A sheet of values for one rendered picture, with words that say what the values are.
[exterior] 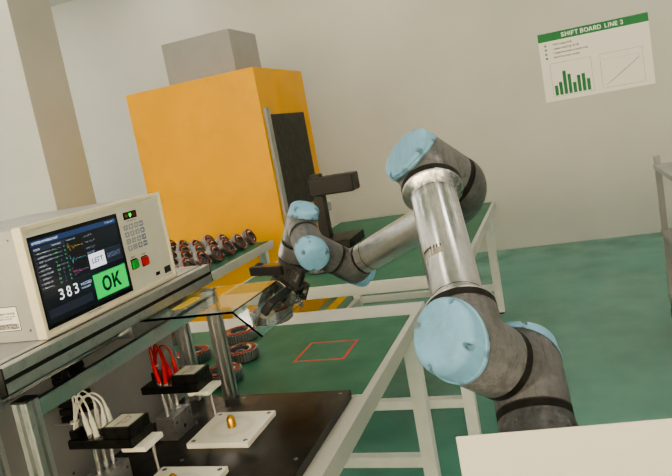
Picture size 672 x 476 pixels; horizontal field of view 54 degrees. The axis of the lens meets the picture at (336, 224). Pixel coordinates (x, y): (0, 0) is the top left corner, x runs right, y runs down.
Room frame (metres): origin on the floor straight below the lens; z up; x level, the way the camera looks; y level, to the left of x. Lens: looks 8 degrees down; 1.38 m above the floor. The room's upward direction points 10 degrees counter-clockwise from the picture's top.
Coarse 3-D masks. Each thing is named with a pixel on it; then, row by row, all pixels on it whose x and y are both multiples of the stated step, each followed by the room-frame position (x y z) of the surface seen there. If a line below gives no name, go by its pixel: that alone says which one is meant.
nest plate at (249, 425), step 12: (216, 420) 1.45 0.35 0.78; (240, 420) 1.42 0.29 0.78; (252, 420) 1.41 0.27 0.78; (264, 420) 1.40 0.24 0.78; (204, 432) 1.39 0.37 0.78; (216, 432) 1.38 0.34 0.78; (228, 432) 1.37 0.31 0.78; (240, 432) 1.36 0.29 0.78; (252, 432) 1.35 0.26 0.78; (192, 444) 1.34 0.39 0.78; (204, 444) 1.34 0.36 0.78; (216, 444) 1.33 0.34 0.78; (228, 444) 1.32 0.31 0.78; (240, 444) 1.31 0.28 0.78
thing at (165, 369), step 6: (150, 348) 1.45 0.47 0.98; (168, 348) 1.46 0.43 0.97; (150, 354) 1.43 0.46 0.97; (156, 354) 1.46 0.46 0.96; (162, 354) 1.43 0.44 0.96; (156, 360) 1.47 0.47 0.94; (162, 360) 1.41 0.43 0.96; (174, 360) 1.46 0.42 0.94; (156, 366) 1.46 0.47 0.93; (162, 366) 1.41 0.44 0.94; (168, 366) 1.43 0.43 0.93; (174, 366) 1.45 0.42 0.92; (156, 372) 1.43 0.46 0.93; (162, 372) 1.41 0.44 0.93; (168, 372) 1.43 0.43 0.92; (174, 372) 1.45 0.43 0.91; (156, 378) 1.43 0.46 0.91; (168, 378) 1.45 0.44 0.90; (168, 384) 1.41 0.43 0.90
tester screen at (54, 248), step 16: (96, 224) 1.32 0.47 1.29; (112, 224) 1.36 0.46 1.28; (48, 240) 1.19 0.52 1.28; (64, 240) 1.22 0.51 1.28; (80, 240) 1.26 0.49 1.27; (96, 240) 1.31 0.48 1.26; (112, 240) 1.35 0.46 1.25; (48, 256) 1.18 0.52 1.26; (64, 256) 1.22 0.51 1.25; (80, 256) 1.25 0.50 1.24; (48, 272) 1.17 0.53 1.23; (64, 272) 1.21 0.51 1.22; (80, 272) 1.24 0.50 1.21; (96, 272) 1.29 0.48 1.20; (48, 288) 1.16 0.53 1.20; (80, 288) 1.24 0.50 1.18; (128, 288) 1.37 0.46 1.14; (48, 304) 1.15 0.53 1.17
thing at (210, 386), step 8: (184, 368) 1.44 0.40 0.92; (192, 368) 1.43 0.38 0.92; (200, 368) 1.42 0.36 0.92; (208, 368) 1.44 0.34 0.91; (176, 376) 1.40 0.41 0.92; (184, 376) 1.39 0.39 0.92; (192, 376) 1.38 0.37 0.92; (200, 376) 1.40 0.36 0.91; (208, 376) 1.43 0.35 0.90; (152, 384) 1.44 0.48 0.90; (160, 384) 1.42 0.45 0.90; (176, 384) 1.40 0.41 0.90; (184, 384) 1.39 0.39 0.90; (192, 384) 1.38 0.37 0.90; (200, 384) 1.39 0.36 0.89; (208, 384) 1.42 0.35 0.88; (216, 384) 1.41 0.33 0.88; (144, 392) 1.42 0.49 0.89; (152, 392) 1.42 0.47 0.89; (160, 392) 1.41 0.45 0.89; (168, 392) 1.40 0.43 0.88; (176, 392) 1.40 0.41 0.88; (184, 392) 1.39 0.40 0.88; (192, 392) 1.38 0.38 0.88; (200, 392) 1.38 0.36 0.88; (208, 392) 1.38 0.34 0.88; (168, 400) 1.44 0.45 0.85; (176, 400) 1.46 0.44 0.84
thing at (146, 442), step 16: (128, 416) 1.21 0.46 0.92; (144, 416) 1.20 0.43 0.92; (112, 432) 1.16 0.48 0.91; (128, 432) 1.15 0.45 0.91; (144, 432) 1.19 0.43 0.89; (160, 432) 1.20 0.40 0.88; (80, 448) 1.19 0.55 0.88; (96, 448) 1.18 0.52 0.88; (112, 448) 1.16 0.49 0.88; (128, 448) 1.15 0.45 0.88; (144, 448) 1.15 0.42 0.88; (96, 464) 1.19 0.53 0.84
